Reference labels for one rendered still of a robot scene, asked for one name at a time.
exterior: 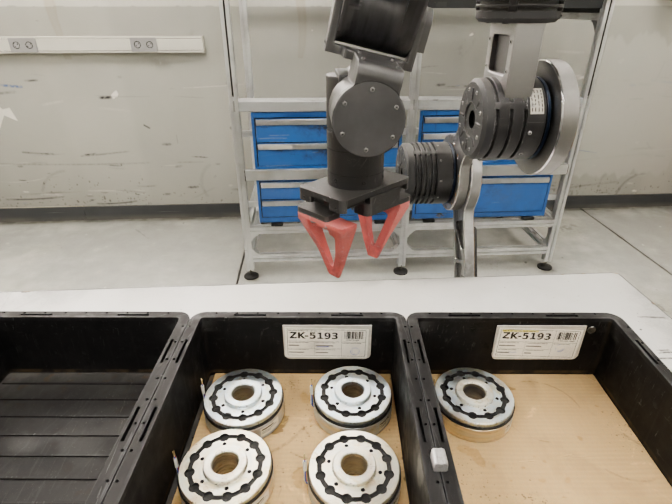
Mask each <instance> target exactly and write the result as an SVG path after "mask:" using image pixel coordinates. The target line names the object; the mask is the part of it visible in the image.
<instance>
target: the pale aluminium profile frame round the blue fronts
mask: <svg viewBox="0 0 672 504"><path fill-rule="evenodd" d="M218 1H219V10H220V20H221V29H222V39H223V49H224V58H225V68H226V77H227V87H228V97H229V106H230V116H231V125H232V135H233V144H234V154H235V164H236V173H237V183H238V192H239V202H240V212H241V221H242V231H243V240H244V250H245V259H246V269H247V271H250V272H247V273H245V274H244V278H245V279H246V280H254V279H257V278H258V277H259V274H258V273H257V272H253V271H254V269H255V265H254V262H272V261H306V260H323V258H322V256H321V254H320V252H319V250H318V251H283V252H260V251H258V250H257V249H256V245H257V240H258V235H259V234H285V233H308V232H307V230H306V229H305V227H304V226H303V224H302V223H293V224H283V222H271V224H265V223H260V219H259V207H258V195H257V183H256V180H303V179H321V178H324V177H327V176H328V173H327V168H291V169H255V160H254V148H253V136H252V124H251V112H248V117H249V129H250V130H242V128H241V117H240V112H239V109H238V101H239V96H238V85H237V75H236V64H235V54H234V43H233V32H232V22H231V11H230V1H229V0H218ZM238 2H239V13H240V25H241V37H242V48H243V60H244V71H245V83H246V94H247V98H254V88H253V75H252V62H251V50H250V37H249V25H248V12H247V0H238ZM615 2H616V0H604V2H603V6H602V8H600V12H599V16H598V21H597V25H596V29H595V33H594V37H593V42H592V46H591V50H590V54H589V59H588V63H587V67H586V71H585V76H584V80H583V84H582V88H581V92H580V97H582V98H584V99H583V103H582V107H581V108H580V115H579V122H578V128H577V132H576V136H575V139H574V142H573V145H572V147H571V149H570V152H569V154H568V155H567V157H566V159H565V160H564V163H563V164H561V165H560V166H559V167H558V168H557V169H556V170H555V171H553V172H552V173H549V174H536V175H558V174H561V177H560V181H559V186H558V190H557V194H549V196H548V200H555V202H554V207H553V211H552V212H551V211H550V210H549V209H548V208H547V207H546V209H545V213H544V216H541V217H533V216H510V217H511V218H503V217H496V218H493V219H474V227H476V228H514V227H521V228H522V229H523V230H524V231H525V232H526V233H527V234H528V235H529V236H530V237H531V238H532V239H533V240H534V241H535V242H536V243H537V244H531V245H496V246H477V255H511V254H542V257H541V259H542V260H543V261H544V263H538V264H537V267H538V268H539V269H541V270H544V271H550V270H552V266H551V265H550V264H547V262H551V260H552V256H553V252H554V248H555V244H556V240H557V236H558V232H559V228H560V224H561V220H562V216H563V212H564V208H565V204H566V200H567V195H568V191H569V187H570V183H571V179H572V175H573V171H574V167H575V163H576V159H577V155H578V151H579V147H580V143H581V139H582V135H583V131H584V127H585V123H586V119H587V115H588V111H589V107H590V103H591V99H592V95H593V91H594V87H595V83H596V79H597V75H598V71H599V67H600V63H601V59H602V55H603V51H604V47H605V43H606V39H607V35H608V31H609V26H610V22H611V18H612V14H613V10H614V6H615ZM421 62H422V53H418V52H417V55H416V58H415V62H414V65H413V69H412V72H410V83H409V99H410V108H409V110H408V112H407V126H406V128H404V132H403V134H402V135H406V140H405V143H410V142H415V137H416V135H418V132H419V128H416V125H417V112H418V100H419V87H420V75H421ZM587 98H588V102H587V106H586V108H585V104H586V100H587ZM413 99H415V108H414V110H413ZM233 101H234V103H235V112H234V111H233ZM242 137H250V140H251V152H252V163H253V169H245V159H244V149H243V138H242ZM508 175H529V174H526V173H524V172H523V171H522V170H521V169H520V168H519V167H518V165H517V164H509V165H483V174H482V176H508ZM247 181H254V188H253V191H252V195H251V199H250V201H248V191H247ZM410 210H412V204H409V207H408V209H407V211H406V212H405V214H404V215H403V217H402V218H401V220H400V221H399V223H398V224H397V226H396V227H395V229H394V231H393V232H392V234H391V235H390V236H391V239H392V241H393V244H394V246H393V247H391V248H389V249H383V250H382V251H381V253H380V255H379V257H378V258H397V264H398V267H396V268H394V270H393V272H394V273H395V274H396V275H406V274H407V273H408V270H407V269H406V268H403V267H402V266H405V262H406V258H408V257H442V256H454V247H425V248H412V247H410V246H409V245H408V243H407V237H409V235H410V234H411V233H412V232H413V231H415V230H438V229H454V228H453V220H434V218H427V219H422V220H413V221H409V212H410ZM534 227H548V232H547V236H546V238H545V237H544V236H543V235H541V234H540V233H539V232H538V231H537V230H536V229H535V228H534ZM347 259H374V257H371V256H369V255H368V254H367V250H366V249H354V250H349V254H348V257H347ZM399 266H400V267H399Z"/></svg>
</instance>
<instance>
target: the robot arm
mask: <svg viewBox="0 0 672 504"><path fill-rule="evenodd" d="M428 2H429V0H333V3H332V8H331V13H330V18H329V23H328V28H327V33H326V38H325V40H324V48H323V49H324V50H325V51H327V52H331V53H335V54H339V55H341V56H342V57H343V58H346V59H350V60H351V64H350V66H349V67H347V68H335V72H330V73H327V74H326V118H327V173H328V176H327V177H324V178H321V179H318V180H314V181H311V182H308V183H305V184H302V185H300V199H302V200H304V201H306V202H303V203H300V204H298V205H297V207H298V218H299V219H300V221H301V223H302V224H303V226H304V227H305V229H306V230H307V232H308V233H309V235H310V237H311V238H312V240H313V241H314V243H315V244H316V246H317V247H318V249H319V252H320V254H321V256H322V258H323V261H324V263H325V265H326V268H327V270H328V272H329V274H330V275H332V276H334V277H336V278H340V277H341V274H342V271H343V269H344V266H345V263H346V260H347V257H348V254H349V250H350V247H351V244H352V241H353V238H354V235H355V232H356V229H357V224H356V223H353V222H351V221H348V220H345V219H343V218H340V214H347V209H350V208H352V207H354V213H357V214H358V216H359V221H360V225H361V230H362V234H363V239H364V243H365V247H366V250H367V254H368V255H369V256H371V257H374V258H378V257H379V255H380V253H381V251H382V250H383V248H384V246H385V244H386V242H387V240H388V239H389V237H390V235H391V234H392V232H393V231H394V229H395V227H396V226H397V224H398V223H399V221H400V220H401V218H402V217H403V215H404V214H405V212H406V211H407V209H408V207H409V204H410V194H408V193H405V192H401V191H400V189H401V188H403V189H406V190H407V189H408V179H409V177H408V176H406V175H402V174H398V173H395V172H391V171H387V170H384V153H386V152H387V151H389V150H390V149H391V148H393V147H394V146H395V145H396V143H397V142H398V141H399V139H400V138H401V136H402V134H403V132H404V128H405V124H406V112H405V107H404V104H403V102H402V100H401V98H400V91H401V88H402V84H403V79H404V71H408V72H412V69H413V65H414V62H415V58H416V55H417V52H418V53H422V54H423V53H424V51H425V47H426V44H427V40H428V37H429V33H430V30H431V26H432V22H433V17H434V10H433V8H431V7H428V6H427V5H428ZM335 41H339V42H343V43H347V44H351V45H355V46H359V47H363V48H367V49H371V50H375V51H379V52H383V53H387V54H391V55H395V56H399V57H400V59H397V58H394V57H390V56H386V55H382V54H378V53H374V52H370V51H366V50H362V49H358V48H354V47H350V46H346V45H342V44H338V43H335ZM380 212H386V213H387V215H388V216H387V219H386V221H385V223H384V225H383V227H382V230H381V232H380V234H379V236H378V238H377V240H376V243H374V238H373V231H372V216H373V215H375V214H378V213H380ZM322 228H324V229H326V230H328V232H329V234H330V235H331V236H333V237H334V239H335V259H334V262H333V259H332V256H331V253H330V250H329V247H328V244H327V241H326V238H325V235H324V232H323V229H322Z"/></svg>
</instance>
